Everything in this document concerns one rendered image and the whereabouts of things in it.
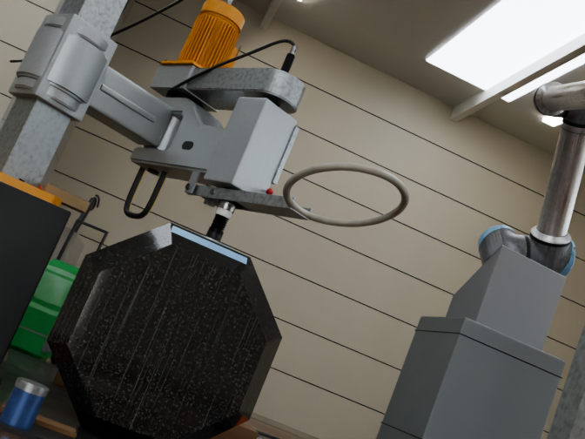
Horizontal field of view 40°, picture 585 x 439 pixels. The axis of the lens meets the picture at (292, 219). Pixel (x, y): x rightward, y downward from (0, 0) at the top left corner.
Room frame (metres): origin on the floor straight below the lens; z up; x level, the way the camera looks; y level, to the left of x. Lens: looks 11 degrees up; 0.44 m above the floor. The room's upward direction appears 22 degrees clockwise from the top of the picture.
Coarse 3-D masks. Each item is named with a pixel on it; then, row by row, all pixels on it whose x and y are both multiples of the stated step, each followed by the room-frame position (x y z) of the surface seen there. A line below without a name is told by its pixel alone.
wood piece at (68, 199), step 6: (48, 186) 3.51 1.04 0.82; (54, 186) 3.52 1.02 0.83; (54, 192) 3.52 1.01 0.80; (60, 192) 3.53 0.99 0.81; (66, 192) 3.54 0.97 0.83; (60, 198) 3.54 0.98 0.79; (66, 198) 3.55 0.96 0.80; (72, 198) 3.56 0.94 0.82; (78, 198) 3.56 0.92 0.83; (66, 204) 3.55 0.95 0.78; (72, 204) 3.56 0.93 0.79; (78, 204) 3.57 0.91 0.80; (84, 204) 3.58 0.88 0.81; (78, 210) 3.60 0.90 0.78; (84, 210) 3.58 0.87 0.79
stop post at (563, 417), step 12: (576, 348) 1.96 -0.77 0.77; (576, 360) 1.95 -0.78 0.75; (576, 372) 1.94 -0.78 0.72; (576, 384) 1.92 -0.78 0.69; (564, 396) 1.95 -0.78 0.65; (576, 396) 1.91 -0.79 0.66; (564, 408) 1.94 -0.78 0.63; (576, 408) 1.90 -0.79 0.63; (564, 420) 1.92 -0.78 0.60; (576, 420) 1.89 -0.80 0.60; (552, 432) 1.95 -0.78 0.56; (564, 432) 1.91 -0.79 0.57; (576, 432) 1.89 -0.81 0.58
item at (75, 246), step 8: (64, 232) 6.00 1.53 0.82; (64, 240) 6.00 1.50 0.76; (72, 240) 6.01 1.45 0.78; (80, 240) 6.52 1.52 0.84; (56, 248) 6.00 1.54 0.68; (72, 248) 6.10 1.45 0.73; (80, 248) 6.94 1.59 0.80; (56, 256) 6.00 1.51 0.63; (64, 256) 6.01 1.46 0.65; (72, 256) 6.46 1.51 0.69; (72, 264) 6.86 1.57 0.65
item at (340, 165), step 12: (312, 168) 2.86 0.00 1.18; (324, 168) 2.83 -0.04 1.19; (336, 168) 2.82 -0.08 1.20; (348, 168) 2.81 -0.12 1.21; (360, 168) 2.81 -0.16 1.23; (372, 168) 2.81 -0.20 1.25; (288, 180) 2.96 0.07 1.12; (396, 180) 2.86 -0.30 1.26; (288, 192) 3.04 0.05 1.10; (288, 204) 3.12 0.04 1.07; (312, 216) 3.22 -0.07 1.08; (384, 216) 3.16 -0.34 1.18
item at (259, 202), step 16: (192, 192) 3.62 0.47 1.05; (208, 192) 3.54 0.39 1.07; (224, 192) 3.46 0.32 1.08; (240, 192) 3.38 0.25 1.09; (256, 192) 3.31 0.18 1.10; (240, 208) 3.53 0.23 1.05; (256, 208) 3.39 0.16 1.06; (272, 208) 3.27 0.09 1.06; (288, 208) 3.15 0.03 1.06; (304, 208) 3.25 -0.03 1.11
